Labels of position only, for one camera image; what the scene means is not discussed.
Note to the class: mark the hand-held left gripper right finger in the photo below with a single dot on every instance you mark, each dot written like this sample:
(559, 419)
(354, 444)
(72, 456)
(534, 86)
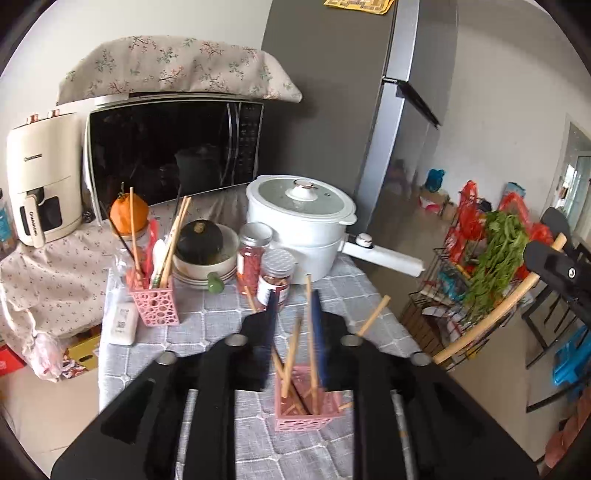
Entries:
(319, 337)

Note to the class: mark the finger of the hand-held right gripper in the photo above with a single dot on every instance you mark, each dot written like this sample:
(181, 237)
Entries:
(558, 267)

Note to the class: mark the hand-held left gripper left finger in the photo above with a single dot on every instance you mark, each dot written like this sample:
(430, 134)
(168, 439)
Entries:
(270, 332)

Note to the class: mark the long pale wood chopstick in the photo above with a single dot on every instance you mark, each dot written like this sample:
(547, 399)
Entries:
(485, 323)
(310, 318)

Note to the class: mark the bunch of wooden chopsticks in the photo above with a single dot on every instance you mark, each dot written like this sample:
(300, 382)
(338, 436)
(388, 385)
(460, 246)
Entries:
(292, 350)

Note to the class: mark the pink perforated holder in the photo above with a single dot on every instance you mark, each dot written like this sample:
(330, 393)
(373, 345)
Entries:
(157, 307)
(304, 422)

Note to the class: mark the black chair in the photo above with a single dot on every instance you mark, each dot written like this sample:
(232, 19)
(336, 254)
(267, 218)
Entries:
(549, 314)

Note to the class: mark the short jar with silver lid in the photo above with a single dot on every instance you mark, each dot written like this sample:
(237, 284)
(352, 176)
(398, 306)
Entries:
(276, 281)

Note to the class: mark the green leafy vegetables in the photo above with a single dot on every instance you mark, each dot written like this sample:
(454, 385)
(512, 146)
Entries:
(498, 254)

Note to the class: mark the grey checked tablecloth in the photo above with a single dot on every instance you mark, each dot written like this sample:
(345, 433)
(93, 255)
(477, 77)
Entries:
(207, 332)

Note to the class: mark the red plastic bag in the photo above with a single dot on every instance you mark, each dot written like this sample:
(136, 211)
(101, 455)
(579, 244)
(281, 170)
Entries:
(467, 221)
(521, 210)

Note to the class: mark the tall jar of red berries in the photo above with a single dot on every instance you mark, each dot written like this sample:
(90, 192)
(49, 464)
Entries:
(253, 263)

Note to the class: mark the white plate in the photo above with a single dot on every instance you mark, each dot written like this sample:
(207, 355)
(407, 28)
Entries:
(194, 280)

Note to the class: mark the blue plastic stool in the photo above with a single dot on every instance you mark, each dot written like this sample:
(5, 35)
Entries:
(575, 360)

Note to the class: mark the white electric pot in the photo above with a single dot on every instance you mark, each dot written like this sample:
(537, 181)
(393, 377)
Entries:
(300, 230)

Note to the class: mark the dark green squash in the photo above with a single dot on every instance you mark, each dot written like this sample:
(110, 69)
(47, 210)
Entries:
(201, 242)

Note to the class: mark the thin wooden chopstick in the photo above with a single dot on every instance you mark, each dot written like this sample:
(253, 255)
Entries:
(180, 235)
(134, 230)
(174, 240)

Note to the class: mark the white spoon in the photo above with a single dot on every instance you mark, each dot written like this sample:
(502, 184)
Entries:
(159, 258)

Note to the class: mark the white flat box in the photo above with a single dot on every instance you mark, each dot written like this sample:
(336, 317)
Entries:
(122, 323)

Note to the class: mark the blue plastic bag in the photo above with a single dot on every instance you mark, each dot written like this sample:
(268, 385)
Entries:
(435, 180)

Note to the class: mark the plain black chopstick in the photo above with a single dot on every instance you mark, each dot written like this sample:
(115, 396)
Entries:
(122, 242)

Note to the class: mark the orange fruit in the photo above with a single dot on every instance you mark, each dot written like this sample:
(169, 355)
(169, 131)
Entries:
(128, 214)

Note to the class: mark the yellow box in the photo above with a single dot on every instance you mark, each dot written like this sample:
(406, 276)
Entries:
(85, 354)

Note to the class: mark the black microwave oven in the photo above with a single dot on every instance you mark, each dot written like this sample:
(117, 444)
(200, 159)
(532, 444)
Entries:
(161, 152)

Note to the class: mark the grey refrigerator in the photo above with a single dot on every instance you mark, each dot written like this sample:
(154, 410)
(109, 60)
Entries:
(332, 115)

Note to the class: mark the crumpled plastic bag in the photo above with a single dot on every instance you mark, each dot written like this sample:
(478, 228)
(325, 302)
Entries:
(48, 355)

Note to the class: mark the floral tablecloth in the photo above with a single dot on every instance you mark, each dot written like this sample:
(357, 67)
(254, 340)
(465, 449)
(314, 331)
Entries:
(46, 286)

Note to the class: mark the red box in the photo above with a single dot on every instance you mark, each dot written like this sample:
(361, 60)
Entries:
(9, 361)

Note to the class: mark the cream air fryer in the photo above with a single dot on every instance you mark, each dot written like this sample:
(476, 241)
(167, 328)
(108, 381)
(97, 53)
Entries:
(46, 175)

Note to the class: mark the floral cloth cover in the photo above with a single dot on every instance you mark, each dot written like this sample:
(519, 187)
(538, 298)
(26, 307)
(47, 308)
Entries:
(175, 64)

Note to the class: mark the jar with blue label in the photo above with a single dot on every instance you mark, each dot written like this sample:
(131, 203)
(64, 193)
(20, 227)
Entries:
(5, 226)

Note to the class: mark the yellow patterned cloth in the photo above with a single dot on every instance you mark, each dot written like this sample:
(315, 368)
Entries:
(358, 4)

